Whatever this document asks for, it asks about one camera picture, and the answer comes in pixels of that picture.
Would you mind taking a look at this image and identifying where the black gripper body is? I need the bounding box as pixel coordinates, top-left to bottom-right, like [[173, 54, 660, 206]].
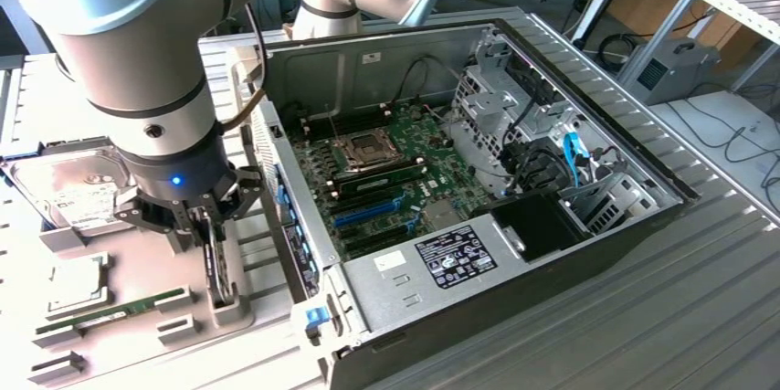
[[118, 127, 237, 232]]

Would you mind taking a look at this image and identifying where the graphics card with black fan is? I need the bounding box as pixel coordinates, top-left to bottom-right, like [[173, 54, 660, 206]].
[[200, 220, 236, 307]]

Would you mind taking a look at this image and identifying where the silver hard disk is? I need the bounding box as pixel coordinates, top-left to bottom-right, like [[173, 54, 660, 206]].
[[10, 147, 138, 238]]

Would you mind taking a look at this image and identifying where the grey parts rack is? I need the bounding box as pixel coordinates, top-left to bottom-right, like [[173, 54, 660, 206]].
[[26, 197, 257, 386]]

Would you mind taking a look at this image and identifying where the green RAM stick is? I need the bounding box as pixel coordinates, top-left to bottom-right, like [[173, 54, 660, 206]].
[[34, 288, 185, 335]]

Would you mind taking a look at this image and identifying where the silver CPU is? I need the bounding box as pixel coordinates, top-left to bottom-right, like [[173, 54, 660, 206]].
[[48, 261, 104, 313]]

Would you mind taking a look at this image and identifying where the blue expansion slot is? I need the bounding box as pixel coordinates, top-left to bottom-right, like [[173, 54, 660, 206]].
[[332, 197, 406, 227]]

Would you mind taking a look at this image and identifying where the RAM stick in motherboard slot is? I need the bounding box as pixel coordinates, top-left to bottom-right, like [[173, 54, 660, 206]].
[[332, 165, 425, 199]]

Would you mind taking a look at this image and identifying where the CPU socket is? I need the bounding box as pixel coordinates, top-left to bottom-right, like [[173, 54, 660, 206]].
[[332, 127, 406, 172]]

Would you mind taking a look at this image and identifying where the blue case latch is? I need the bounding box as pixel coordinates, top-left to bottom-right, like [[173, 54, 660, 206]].
[[302, 307, 330, 332]]

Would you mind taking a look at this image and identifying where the green motherboard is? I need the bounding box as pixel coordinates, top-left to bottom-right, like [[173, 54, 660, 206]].
[[285, 106, 506, 263]]

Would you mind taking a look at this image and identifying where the chipset heat sink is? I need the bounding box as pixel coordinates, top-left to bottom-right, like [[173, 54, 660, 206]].
[[422, 201, 468, 231]]

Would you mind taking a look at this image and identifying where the grey power supply unit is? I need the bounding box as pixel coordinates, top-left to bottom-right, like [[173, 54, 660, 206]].
[[337, 214, 529, 334]]

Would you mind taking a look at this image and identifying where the perforated metal drive cage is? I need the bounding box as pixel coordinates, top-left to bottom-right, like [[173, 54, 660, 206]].
[[453, 28, 586, 190]]

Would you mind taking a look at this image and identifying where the open black PC case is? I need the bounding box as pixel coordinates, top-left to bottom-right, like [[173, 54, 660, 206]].
[[222, 17, 700, 390]]

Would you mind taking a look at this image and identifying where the metal disk bay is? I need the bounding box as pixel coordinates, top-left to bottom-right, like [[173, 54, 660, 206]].
[[557, 165, 681, 236]]

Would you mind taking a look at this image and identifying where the grey controller box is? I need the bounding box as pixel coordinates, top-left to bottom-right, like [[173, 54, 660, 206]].
[[632, 40, 724, 106]]

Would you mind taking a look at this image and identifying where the black camera cable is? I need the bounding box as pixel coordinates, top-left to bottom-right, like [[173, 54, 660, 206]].
[[221, 1, 270, 130]]

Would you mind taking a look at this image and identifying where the thin black wire loop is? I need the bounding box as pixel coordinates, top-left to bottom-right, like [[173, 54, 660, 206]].
[[389, 56, 457, 108]]

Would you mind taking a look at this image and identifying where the black wire bundle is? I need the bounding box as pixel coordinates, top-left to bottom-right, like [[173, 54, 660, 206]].
[[502, 138, 574, 195]]

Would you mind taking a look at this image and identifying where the blue SATA wire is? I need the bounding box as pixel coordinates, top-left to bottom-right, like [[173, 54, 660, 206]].
[[562, 132, 589, 188]]

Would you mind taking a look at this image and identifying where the aluminium frame rack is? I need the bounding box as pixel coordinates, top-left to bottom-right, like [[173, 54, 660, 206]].
[[614, 0, 780, 99]]

